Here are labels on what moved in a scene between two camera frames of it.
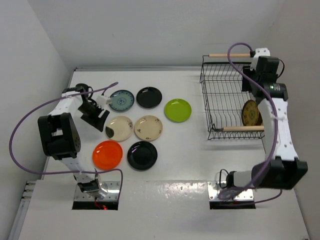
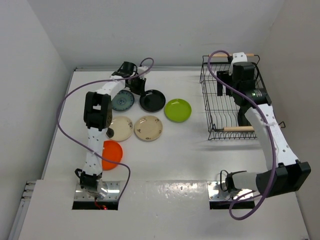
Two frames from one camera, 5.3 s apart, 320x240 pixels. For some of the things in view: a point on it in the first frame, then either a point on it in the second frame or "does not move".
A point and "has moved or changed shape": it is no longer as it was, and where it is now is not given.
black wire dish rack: [224, 99] does not move
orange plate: [107, 155] does not move
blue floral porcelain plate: [122, 100] does not move
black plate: [149, 97] has moved or changed shape
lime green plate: [177, 110] does not move
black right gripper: [247, 86] -> [224, 75]
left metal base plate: [113, 188] does not move
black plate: [142, 155] -> [242, 121]
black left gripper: [95, 121] -> [140, 89]
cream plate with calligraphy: [148, 128] does not move
